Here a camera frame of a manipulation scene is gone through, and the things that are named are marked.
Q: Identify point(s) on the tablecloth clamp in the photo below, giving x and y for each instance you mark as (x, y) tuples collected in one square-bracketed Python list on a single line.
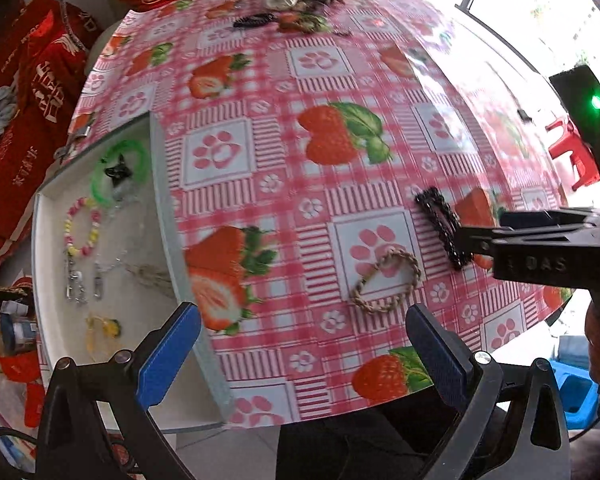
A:
[(523, 115), (78, 130)]

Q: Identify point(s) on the silver metal clip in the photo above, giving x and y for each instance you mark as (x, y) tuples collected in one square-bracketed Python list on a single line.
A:
[(75, 290)]

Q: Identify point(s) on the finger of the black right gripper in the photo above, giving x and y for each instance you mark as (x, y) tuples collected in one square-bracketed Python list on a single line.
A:
[(547, 218)]

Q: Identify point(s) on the right tablecloth clamp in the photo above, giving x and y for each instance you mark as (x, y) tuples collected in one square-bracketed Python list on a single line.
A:
[(523, 115)]

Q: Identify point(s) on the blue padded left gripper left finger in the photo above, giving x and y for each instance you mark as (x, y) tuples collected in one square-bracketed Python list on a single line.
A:
[(140, 379)]

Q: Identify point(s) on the silver keychain charm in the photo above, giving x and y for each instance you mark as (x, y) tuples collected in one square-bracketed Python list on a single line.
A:
[(98, 287)]

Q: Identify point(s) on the red plastic stool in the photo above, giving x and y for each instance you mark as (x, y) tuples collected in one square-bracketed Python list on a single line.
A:
[(580, 155)]

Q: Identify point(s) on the black rectangular hair clip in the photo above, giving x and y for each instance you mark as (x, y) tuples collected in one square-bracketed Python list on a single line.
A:
[(445, 222)]

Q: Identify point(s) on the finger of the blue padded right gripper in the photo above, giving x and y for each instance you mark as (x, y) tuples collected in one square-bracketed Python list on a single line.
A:
[(476, 240)]

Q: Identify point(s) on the red bed cover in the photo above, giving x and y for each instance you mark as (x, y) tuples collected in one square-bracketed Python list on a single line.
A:
[(43, 53)]

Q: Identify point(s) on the left tablecloth clamp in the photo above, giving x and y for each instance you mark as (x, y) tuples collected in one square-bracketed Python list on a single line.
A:
[(78, 130)]

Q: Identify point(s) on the pink strawberry tablecloth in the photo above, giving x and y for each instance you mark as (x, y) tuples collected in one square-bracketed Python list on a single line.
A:
[(293, 161)]

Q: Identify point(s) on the white tray box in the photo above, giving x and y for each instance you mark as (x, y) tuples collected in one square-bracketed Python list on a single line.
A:
[(78, 212)]

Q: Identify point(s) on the small black claw clip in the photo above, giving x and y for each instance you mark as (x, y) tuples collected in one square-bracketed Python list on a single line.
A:
[(118, 173)]

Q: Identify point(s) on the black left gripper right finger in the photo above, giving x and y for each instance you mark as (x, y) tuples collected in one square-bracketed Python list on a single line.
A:
[(509, 423)]

